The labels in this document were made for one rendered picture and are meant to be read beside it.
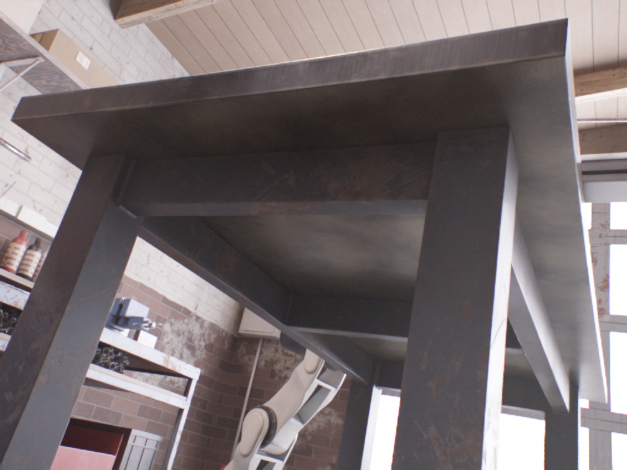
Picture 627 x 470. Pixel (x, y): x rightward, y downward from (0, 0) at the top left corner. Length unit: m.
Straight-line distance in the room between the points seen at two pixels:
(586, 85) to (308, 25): 1.68
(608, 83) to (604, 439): 2.00
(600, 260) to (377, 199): 3.49
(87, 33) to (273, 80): 2.93
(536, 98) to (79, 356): 0.68
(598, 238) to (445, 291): 3.62
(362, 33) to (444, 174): 3.03
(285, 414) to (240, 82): 1.55
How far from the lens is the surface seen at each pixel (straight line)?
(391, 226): 0.97
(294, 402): 2.14
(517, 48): 0.64
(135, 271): 3.72
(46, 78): 3.20
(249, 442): 2.16
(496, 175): 0.67
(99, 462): 2.67
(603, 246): 4.20
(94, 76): 3.21
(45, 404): 0.90
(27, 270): 3.07
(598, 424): 3.88
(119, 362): 2.62
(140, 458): 2.85
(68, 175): 3.39
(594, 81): 4.03
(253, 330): 4.42
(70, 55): 3.14
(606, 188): 0.92
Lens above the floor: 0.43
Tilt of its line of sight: 23 degrees up
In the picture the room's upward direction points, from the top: 13 degrees clockwise
